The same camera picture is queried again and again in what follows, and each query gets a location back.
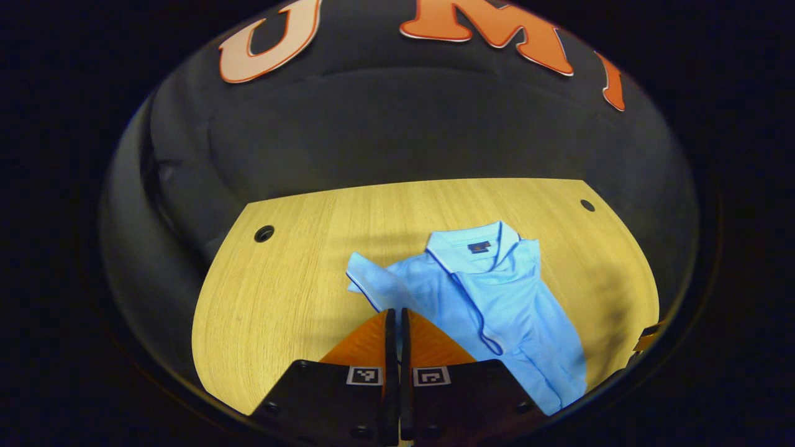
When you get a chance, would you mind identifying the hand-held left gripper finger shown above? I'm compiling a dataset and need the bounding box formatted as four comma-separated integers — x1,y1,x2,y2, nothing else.
399,308,548,445
248,308,399,447

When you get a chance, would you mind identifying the light blue T-shirt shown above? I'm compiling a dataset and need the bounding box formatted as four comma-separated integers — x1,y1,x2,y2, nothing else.
346,220,588,416

